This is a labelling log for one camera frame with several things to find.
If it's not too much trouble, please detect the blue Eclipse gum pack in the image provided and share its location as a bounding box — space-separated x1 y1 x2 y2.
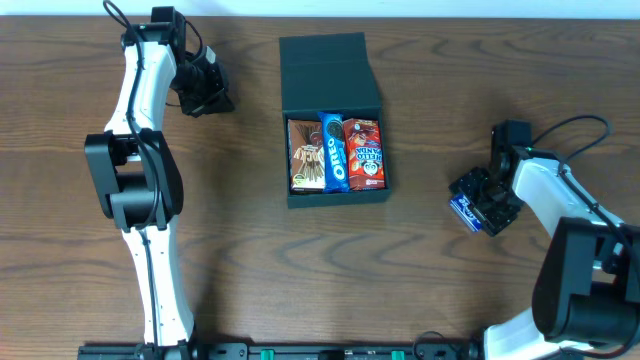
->
449 193 483 232

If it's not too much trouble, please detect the brown Pocky box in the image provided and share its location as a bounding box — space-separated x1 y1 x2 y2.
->
288 119 326 192

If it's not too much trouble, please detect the red Hello Panda box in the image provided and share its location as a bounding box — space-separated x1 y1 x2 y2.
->
343 118 385 191

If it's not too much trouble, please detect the black gift box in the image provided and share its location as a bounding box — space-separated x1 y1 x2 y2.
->
279 33 392 209

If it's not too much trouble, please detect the blue Oreo cookie pack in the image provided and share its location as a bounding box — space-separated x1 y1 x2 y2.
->
317 112 349 193

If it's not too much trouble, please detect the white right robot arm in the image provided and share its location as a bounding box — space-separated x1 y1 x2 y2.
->
449 120 639 359

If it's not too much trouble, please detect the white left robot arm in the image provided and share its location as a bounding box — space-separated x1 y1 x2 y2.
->
78 0 234 359

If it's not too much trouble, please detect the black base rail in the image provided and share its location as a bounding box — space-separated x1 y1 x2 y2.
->
77 341 585 360

